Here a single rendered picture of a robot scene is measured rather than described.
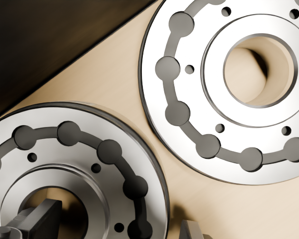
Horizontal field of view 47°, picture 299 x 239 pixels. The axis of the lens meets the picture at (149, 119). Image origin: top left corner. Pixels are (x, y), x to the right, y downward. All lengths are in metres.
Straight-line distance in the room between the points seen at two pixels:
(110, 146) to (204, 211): 0.07
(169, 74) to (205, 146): 0.04
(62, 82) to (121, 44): 0.04
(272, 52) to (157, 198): 0.09
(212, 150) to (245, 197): 0.05
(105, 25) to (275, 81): 0.09
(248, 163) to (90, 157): 0.07
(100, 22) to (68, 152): 0.06
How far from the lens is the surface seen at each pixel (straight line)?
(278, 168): 0.16
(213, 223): 0.20
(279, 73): 0.17
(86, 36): 0.17
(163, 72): 0.15
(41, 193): 0.19
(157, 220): 0.16
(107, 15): 0.16
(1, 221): 0.17
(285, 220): 0.21
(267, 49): 0.17
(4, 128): 0.17
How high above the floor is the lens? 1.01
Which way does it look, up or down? 86 degrees down
